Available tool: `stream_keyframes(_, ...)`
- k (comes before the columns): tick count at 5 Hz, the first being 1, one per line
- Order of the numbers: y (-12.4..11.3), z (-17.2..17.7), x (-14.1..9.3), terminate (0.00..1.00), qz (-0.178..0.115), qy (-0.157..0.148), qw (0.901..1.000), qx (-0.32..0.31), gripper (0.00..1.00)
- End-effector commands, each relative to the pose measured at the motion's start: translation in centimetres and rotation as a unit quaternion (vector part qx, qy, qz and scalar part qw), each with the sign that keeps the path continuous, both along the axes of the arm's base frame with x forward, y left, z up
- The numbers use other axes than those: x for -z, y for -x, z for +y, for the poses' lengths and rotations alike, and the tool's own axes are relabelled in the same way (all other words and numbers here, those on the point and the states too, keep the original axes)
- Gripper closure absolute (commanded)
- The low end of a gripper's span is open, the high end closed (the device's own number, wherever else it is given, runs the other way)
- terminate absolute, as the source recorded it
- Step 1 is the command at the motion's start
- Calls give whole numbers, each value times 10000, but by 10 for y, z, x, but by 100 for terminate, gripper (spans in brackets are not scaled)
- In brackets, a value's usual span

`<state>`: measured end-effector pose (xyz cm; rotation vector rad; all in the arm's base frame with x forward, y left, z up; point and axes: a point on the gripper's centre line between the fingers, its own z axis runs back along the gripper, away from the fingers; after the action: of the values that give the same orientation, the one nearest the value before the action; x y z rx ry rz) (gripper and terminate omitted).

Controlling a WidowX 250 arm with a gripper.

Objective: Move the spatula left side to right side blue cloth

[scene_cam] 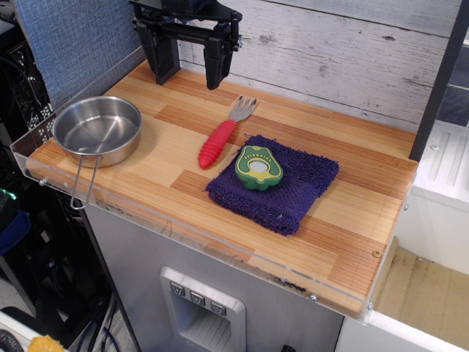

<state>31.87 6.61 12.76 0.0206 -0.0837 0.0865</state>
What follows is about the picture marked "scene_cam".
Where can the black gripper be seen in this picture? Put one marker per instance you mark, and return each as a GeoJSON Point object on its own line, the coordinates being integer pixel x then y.
{"type": "Point", "coordinates": [160, 24]}

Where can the steel pan with wire handle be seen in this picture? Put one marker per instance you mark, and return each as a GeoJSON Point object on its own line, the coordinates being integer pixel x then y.
{"type": "Point", "coordinates": [97, 132]}

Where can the clear acrylic guard rail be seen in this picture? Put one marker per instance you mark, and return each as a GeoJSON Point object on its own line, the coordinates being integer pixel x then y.
{"type": "Point", "coordinates": [337, 253]}

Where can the grey dispenser panel with buttons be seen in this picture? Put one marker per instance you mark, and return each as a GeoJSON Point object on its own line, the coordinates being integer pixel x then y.
{"type": "Point", "coordinates": [203, 318]}

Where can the green avocado toy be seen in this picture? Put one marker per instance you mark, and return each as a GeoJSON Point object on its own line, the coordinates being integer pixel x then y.
{"type": "Point", "coordinates": [257, 168]}

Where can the right dark vertical post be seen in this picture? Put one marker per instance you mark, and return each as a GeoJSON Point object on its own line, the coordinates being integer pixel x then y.
{"type": "Point", "coordinates": [449, 60]}

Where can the purple towel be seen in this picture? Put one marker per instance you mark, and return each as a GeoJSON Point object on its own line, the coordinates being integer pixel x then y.
{"type": "Point", "coordinates": [279, 207]}

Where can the red handled metal fork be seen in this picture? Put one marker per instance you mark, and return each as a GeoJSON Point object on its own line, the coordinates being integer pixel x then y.
{"type": "Point", "coordinates": [214, 146]}

